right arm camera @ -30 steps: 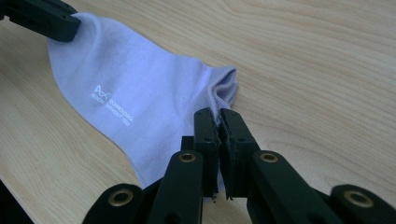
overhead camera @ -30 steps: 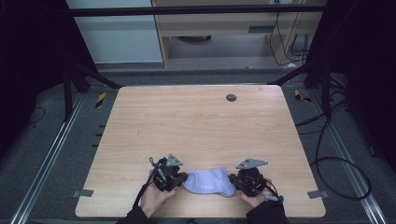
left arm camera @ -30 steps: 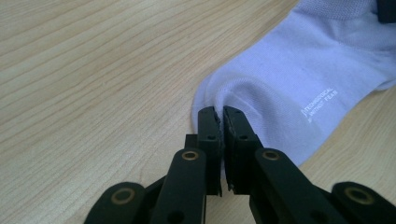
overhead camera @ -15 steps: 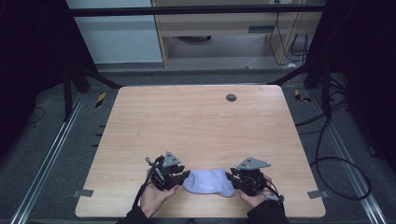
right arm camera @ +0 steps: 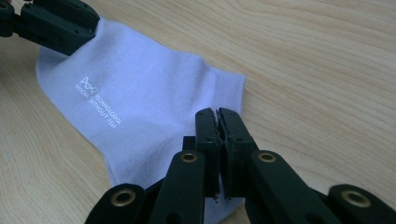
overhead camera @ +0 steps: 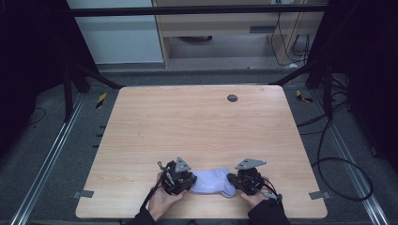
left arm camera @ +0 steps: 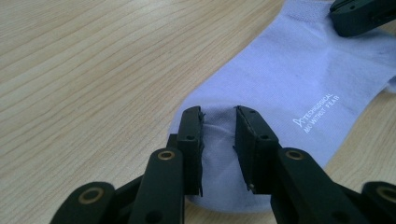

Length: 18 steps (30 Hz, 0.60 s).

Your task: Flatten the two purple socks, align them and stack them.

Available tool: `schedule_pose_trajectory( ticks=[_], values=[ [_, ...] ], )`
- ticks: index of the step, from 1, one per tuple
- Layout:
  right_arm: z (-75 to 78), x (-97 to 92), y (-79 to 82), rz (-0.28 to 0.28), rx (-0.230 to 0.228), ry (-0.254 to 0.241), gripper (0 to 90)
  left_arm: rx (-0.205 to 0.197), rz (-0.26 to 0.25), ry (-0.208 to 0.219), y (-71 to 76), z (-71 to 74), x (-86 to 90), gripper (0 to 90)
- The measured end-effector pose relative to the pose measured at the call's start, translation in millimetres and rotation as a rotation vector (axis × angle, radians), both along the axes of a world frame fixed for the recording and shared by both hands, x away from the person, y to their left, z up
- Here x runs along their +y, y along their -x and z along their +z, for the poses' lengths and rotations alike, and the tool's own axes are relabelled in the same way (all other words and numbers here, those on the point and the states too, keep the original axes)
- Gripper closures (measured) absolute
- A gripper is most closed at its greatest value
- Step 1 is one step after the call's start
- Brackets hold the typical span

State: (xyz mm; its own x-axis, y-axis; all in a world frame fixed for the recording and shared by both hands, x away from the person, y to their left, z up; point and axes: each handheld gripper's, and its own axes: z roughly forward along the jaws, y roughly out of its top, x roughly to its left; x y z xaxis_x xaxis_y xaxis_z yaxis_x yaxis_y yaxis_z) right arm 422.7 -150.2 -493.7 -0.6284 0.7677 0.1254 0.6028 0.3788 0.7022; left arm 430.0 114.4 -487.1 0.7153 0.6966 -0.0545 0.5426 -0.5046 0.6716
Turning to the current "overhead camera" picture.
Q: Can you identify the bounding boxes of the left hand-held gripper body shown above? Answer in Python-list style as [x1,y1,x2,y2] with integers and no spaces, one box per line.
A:
[157,156,196,197]

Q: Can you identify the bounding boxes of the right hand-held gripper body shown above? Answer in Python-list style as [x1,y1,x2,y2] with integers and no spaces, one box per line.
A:
[234,157,268,196]

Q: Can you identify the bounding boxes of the person's right hand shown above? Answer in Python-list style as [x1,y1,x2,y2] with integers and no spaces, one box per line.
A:
[238,176,275,209]

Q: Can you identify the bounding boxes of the person's left hand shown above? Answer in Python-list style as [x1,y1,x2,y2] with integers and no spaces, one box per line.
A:
[147,172,186,222]

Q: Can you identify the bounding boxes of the grey tape strip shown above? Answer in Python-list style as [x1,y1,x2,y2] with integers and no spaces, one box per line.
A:
[71,189,95,200]
[308,190,331,201]

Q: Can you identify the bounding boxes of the yellow black hazard tape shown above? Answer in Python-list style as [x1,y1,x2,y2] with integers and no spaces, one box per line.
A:
[295,89,314,104]
[95,92,108,110]

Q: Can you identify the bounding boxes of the black metal stand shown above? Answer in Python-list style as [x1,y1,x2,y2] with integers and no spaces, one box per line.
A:
[61,61,125,124]
[269,58,335,118]

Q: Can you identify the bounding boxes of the white cabinet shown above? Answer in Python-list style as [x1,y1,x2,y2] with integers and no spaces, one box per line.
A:
[66,0,164,66]

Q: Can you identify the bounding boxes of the light wooden desk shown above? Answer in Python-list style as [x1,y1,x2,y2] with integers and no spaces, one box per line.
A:
[151,0,328,68]

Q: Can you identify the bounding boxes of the black curtain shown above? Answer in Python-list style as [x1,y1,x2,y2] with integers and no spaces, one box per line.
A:
[308,0,398,176]
[0,0,97,156]

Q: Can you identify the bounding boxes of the right hand-held gripper cable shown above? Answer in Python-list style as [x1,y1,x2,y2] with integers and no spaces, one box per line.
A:
[262,178,284,208]

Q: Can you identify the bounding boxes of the hand-held gripper cable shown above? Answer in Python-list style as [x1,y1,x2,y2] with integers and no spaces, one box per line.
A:
[262,178,284,208]
[139,160,166,211]

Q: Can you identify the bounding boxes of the left hand-held gripper cable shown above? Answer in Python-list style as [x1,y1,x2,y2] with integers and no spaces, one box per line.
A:
[139,160,166,211]

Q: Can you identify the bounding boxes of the grey cable plug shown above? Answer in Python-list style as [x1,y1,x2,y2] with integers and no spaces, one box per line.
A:
[264,191,283,202]

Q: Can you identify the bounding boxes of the metal floor rail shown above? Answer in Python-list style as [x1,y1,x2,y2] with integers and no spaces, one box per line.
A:
[9,93,86,225]
[312,89,390,225]

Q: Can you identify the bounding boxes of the black looped floor cable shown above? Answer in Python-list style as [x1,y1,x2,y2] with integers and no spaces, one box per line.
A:
[296,101,375,203]

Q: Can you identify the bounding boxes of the black hanging cables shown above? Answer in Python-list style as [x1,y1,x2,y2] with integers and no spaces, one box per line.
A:
[269,11,312,68]

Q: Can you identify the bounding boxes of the thin black floor cable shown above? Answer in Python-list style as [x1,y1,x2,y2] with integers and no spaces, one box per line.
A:
[25,106,48,128]

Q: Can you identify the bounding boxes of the black horizontal frame bar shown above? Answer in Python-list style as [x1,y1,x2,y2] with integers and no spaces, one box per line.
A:
[69,4,329,18]

